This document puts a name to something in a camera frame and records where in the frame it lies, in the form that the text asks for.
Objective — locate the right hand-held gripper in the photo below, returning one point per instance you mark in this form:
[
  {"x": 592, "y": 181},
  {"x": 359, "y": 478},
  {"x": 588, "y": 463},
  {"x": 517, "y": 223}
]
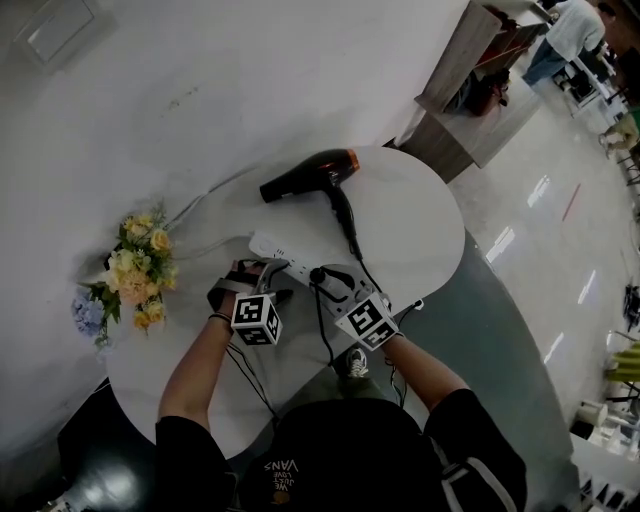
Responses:
[{"x": 367, "y": 322}]

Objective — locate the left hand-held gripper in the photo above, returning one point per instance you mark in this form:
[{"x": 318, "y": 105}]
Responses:
[{"x": 250, "y": 312}]

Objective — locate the black power plug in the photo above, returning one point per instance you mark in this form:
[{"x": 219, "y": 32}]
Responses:
[{"x": 318, "y": 275}]

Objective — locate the white power strip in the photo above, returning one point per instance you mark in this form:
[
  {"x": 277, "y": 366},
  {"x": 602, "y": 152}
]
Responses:
[{"x": 270, "y": 246}]

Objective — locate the person's left forearm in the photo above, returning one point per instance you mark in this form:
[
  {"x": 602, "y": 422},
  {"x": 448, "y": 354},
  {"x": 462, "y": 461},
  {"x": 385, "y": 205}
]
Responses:
[{"x": 192, "y": 375}]

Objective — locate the person's right forearm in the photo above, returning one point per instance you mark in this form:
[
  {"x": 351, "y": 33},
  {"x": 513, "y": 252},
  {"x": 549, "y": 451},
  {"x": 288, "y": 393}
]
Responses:
[{"x": 425, "y": 372}]

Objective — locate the black hair dryer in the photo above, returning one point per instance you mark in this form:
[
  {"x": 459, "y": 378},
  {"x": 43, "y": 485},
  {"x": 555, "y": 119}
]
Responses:
[{"x": 305, "y": 177}]

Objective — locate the person's left hand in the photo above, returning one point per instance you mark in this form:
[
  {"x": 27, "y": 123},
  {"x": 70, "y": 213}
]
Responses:
[{"x": 230, "y": 285}]

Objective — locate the black wrist band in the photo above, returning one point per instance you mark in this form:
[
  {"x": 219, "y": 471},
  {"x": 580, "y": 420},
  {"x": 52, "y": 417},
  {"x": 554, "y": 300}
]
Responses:
[{"x": 220, "y": 316}]

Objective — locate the person's grey sneaker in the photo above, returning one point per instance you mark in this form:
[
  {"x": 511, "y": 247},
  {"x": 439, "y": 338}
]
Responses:
[{"x": 356, "y": 362}]

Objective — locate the person's olive trouser leg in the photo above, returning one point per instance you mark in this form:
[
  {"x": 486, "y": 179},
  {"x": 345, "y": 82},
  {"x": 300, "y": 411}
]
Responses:
[{"x": 350, "y": 389}]

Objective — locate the yellow flower bouquet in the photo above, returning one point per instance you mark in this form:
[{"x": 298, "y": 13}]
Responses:
[{"x": 137, "y": 270}]

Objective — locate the person's black t-shirt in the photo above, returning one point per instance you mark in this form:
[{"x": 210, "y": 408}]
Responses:
[{"x": 350, "y": 460}]

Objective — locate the blue flower bunch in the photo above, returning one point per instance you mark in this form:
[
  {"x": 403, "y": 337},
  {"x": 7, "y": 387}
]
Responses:
[{"x": 89, "y": 315}]

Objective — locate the wooden shelf cabinet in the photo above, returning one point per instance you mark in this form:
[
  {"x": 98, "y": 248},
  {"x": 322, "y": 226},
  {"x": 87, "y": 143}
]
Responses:
[{"x": 450, "y": 100}]

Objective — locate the grey bag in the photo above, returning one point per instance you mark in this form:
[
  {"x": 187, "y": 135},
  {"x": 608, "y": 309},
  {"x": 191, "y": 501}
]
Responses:
[{"x": 462, "y": 95}]

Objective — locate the brown bag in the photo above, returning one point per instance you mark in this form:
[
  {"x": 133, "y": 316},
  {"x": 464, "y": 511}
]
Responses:
[{"x": 490, "y": 92}]

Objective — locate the black glossy chair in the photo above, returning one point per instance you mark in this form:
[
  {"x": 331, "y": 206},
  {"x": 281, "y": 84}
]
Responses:
[{"x": 105, "y": 465}]

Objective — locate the white cylinder cup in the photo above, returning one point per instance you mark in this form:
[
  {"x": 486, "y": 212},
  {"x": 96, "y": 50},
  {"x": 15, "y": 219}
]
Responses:
[{"x": 593, "y": 413}]

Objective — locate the green leafy plant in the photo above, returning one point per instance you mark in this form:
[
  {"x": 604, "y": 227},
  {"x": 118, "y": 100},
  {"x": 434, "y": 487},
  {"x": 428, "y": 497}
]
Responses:
[{"x": 625, "y": 367}]

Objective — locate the white wall switch box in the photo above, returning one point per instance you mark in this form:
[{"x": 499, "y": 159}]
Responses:
[{"x": 60, "y": 30}]

